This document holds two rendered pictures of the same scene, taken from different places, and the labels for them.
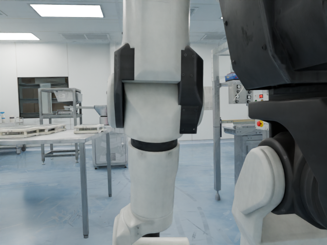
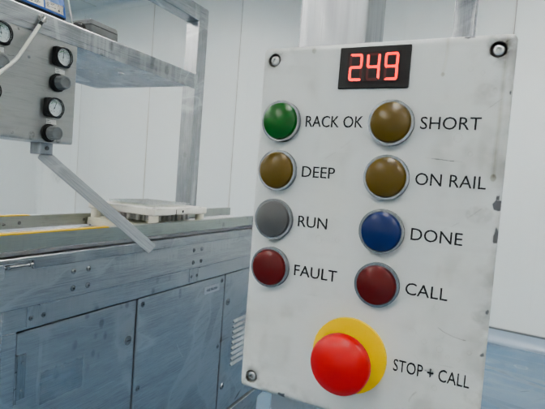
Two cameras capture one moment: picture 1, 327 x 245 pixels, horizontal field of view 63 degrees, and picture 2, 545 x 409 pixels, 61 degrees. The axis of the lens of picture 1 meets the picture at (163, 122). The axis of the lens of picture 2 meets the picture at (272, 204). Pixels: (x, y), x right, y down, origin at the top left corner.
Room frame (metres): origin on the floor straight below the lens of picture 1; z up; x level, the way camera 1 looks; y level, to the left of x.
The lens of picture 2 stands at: (1.77, -0.42, 1.03)
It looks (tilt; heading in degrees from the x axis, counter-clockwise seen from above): 3 degrees down; 308
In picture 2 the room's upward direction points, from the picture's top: 4 degrees clockwise
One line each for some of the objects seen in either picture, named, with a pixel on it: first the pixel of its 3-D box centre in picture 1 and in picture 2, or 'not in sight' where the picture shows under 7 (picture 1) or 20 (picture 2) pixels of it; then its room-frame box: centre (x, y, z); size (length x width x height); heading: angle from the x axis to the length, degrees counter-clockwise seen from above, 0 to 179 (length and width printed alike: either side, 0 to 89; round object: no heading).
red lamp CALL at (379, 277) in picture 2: not in sight; (375, 285); (1.90, -0.71, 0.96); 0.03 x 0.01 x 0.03; 12
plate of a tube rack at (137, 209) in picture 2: not in sight; (149, 207); (2.91, -1.30, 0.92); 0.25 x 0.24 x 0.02; 12
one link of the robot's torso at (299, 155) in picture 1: (314, 173); not in sight; (0.39, -0.22, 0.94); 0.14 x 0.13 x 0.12; 96
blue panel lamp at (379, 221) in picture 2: not in sight; (380, 231); (1.90, -0.71, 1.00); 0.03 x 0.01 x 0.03; 12
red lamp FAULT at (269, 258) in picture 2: not in sight; (268, 267); (1.97, -0.69, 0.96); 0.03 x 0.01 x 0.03; 12
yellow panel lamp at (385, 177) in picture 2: not in sight; (385, 177); (1.90, -0.71, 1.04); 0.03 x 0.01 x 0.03; 12
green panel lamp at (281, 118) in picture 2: not in sight; (280, 120); (1.97, -0.69, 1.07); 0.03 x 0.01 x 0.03; 12
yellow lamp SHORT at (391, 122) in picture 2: not in sight; (390, 122); (1.90, -0.71, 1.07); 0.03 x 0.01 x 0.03; 12
